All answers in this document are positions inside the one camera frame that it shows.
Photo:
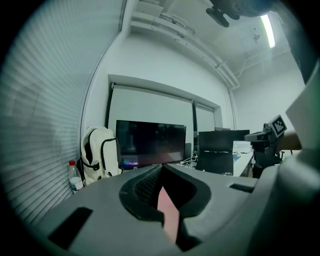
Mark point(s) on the pink mouse pad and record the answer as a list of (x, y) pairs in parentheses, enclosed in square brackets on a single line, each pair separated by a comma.
[(170, 217)]

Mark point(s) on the ceiling tube light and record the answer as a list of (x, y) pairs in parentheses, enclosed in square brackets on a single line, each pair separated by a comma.
[(268, 31)]

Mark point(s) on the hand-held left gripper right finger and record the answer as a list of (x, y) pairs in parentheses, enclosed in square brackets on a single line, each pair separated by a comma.
[(220, 195)]

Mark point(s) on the white venetian blind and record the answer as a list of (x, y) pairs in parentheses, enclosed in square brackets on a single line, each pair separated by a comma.
[(45, 125)]

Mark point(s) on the small black monitor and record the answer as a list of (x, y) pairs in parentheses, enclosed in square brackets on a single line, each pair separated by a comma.
[(240, 135)]

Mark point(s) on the person's right forearm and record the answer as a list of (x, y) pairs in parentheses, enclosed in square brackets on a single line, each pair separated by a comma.
[(291, 142)]

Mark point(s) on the black head camera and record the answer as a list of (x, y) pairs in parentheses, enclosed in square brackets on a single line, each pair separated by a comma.
[(218, 15)]

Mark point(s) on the large black monitor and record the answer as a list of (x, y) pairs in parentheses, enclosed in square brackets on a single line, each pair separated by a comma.
[(150, 145)]

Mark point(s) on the clear bottle with red cap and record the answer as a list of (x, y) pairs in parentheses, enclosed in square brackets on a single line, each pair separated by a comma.
[(75, 178)]

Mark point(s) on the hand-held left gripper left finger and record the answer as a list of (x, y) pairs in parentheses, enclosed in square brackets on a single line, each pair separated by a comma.
[(105, 225)]

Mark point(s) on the black laptop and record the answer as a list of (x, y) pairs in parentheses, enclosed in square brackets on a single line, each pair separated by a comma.
[(215, 155)]

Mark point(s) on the narrow white roller blind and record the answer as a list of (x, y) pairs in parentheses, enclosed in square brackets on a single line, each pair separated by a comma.
[(205, 118)]

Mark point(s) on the person's white shirt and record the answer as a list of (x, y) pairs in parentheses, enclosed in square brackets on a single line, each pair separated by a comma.
[(306, 110)]

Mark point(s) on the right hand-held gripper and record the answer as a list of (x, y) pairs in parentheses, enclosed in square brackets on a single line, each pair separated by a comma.
[(268, 136)]

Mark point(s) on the white backpack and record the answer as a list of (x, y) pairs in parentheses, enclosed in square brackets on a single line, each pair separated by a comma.
[(96, 155)]

